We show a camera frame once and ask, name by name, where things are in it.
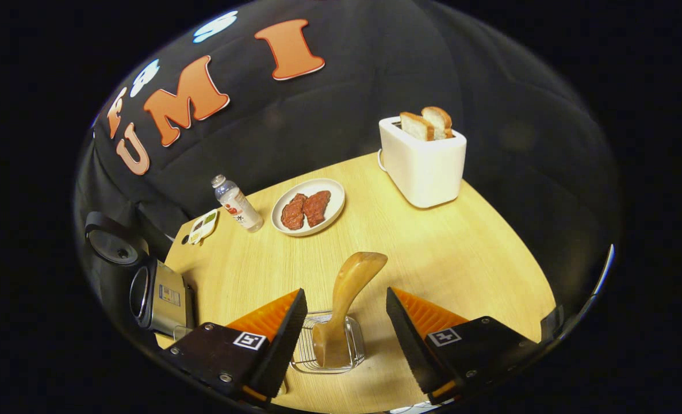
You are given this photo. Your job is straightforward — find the white toaster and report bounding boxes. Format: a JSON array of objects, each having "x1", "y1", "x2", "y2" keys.
[{"x1": 377, "y1": 115, "x2": 468, "y2": 209}]

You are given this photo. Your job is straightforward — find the white round plate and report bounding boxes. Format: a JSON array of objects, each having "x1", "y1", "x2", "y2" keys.
[{"x1": 271, "y1": 178, "x2": 346, "y2": 237}]

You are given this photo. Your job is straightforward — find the toast bread slice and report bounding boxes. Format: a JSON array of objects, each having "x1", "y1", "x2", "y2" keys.
[
  {"x1": 422, "y1": 106, "x2": 454, "y2": 140},
  {"x1": 400, "y1": 112, "x2": 435, "y2": 142}
]

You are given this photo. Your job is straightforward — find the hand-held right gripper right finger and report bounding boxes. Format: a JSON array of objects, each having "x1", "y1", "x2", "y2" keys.
[{"x1": 386, "y1": 286, "x2": 541, "y2": 405}]

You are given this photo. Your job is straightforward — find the red meat piece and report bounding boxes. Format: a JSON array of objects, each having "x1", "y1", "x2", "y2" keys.
[
  {"x1": 302, "y1": 190, "x2": 332, "y2": 228},
  {"x1": 281, "y1": 193, "x2": 308, "y2": 231}
]

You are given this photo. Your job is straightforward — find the wire chopstick holder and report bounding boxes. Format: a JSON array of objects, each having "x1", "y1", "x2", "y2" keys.
[{"x1": 289, "y1": 310, "x2": 367, "y2": 375}]

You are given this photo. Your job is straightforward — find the wooden spoon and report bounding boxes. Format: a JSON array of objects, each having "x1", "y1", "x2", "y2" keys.
[{"x1": 312, "y1": 251, "x2": 389, "y2": 369}]

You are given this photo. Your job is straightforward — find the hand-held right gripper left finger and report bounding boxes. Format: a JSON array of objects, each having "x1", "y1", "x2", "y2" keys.
[{"x1": 163, "y1": 287, "x2": 309, "y2": 401}]

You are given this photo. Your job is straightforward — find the white divided grain dish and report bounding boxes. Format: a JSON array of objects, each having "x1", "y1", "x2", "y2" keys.
[{"x1": 187, "y1": 208, "x2": 221, "y2": 246}]

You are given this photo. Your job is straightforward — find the black rice cooker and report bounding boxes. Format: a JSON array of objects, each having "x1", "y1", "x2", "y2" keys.
[{"x1": 84, "y1": 210, "x2": 196, "y2": 339}]

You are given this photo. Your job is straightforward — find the clear drink bottle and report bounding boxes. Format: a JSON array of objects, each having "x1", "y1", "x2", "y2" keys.
[{"x1": 212, "y1": 174, "x2": 265, "y2": 233}]

